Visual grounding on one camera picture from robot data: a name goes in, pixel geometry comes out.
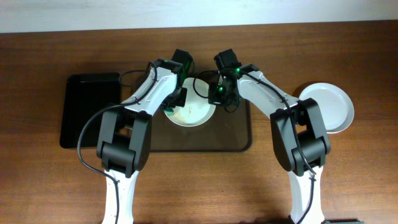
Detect green yellow scrub sponge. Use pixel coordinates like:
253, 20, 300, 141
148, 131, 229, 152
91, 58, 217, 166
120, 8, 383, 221
164, 107, 174, 115

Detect white plate top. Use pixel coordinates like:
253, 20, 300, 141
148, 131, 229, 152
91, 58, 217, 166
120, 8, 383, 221
164, 78, 216, 127

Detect white plate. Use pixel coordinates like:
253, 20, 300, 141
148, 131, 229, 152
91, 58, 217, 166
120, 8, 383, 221
299, 83, 354, 134
164, 78, 216, 127

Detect white plate bottom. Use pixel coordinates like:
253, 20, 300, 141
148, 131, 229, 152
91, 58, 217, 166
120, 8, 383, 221
299, 83, 354, 134

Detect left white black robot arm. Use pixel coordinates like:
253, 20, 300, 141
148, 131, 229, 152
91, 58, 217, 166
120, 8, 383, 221
96, 58, 192, 223

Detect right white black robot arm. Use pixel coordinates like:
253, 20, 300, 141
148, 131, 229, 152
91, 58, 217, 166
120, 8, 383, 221
208, 63, 331, 223

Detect brown clear plastic tray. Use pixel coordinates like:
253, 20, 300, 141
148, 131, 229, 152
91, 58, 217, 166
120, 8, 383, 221
149, 71, 252, 153

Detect black plastic tray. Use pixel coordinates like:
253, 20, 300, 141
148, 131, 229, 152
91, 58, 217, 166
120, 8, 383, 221
60, 72, 121, 149

